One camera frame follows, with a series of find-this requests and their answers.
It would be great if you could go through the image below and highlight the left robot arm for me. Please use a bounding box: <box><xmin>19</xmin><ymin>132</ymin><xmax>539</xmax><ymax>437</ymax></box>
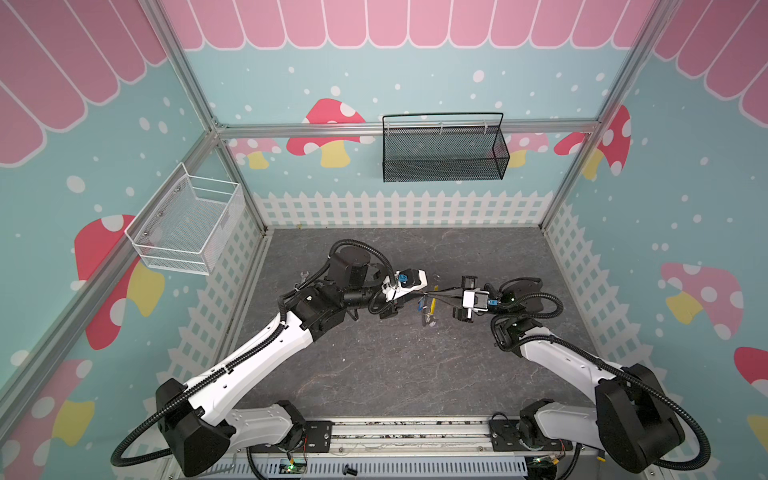
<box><xmin>110</xmin><ymin>239</ymin><xmax>428</xmax><ymax>476</ymax></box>

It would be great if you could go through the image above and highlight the white vented cable duct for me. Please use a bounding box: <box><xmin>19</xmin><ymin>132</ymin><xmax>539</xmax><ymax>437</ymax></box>
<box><xmin>179</xmin><ymin>458</ymin><xmax>529</xmax><ymax>480</ymax></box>

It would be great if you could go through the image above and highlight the black mesh wall basket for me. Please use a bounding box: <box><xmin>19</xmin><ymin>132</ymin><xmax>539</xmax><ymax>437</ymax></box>
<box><xmin>381</xmin><ymin>112</ymin><xmax>511</xmax><ymax>183</ymax></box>

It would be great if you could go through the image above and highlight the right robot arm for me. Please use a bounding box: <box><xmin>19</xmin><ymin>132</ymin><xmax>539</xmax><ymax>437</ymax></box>
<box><xmin>445</xmin><ymin>276</ymin><xmax>712</xmax><ymax>473</ymax></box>

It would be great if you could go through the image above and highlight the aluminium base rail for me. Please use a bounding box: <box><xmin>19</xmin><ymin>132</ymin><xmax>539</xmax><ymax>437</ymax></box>
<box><xmin>164</xmin><ymin>416</ymin><xmax>655</xmax><ymax>457</ymax></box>

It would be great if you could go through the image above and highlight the white wire wall basket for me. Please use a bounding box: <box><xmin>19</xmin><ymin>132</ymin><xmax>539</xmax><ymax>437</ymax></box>
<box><xmin>125</xmin><ymin>164</ymin><xmax>245</xmax><ymax>276</ymax></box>

